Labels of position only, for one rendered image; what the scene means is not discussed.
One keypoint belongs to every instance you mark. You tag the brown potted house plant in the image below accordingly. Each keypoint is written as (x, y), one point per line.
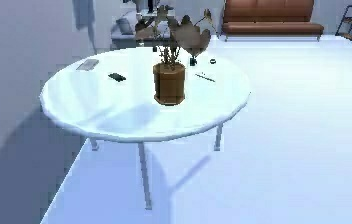
(169, 83)

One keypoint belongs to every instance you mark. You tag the brown leather sofa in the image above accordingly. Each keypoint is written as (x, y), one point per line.
(270, 20)

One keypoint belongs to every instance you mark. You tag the grey flat rectangular object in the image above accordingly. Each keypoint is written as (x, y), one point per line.
(87, 64)

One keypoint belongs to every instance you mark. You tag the white round table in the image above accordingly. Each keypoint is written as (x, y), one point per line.
(117, 110)

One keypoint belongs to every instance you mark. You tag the black remote control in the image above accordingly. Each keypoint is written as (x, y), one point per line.
(117, 77)

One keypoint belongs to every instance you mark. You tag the grey low table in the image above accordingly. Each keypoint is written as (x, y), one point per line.
(124, 38)

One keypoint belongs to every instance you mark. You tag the thin dark pen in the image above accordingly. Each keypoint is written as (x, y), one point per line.
(205, 77)

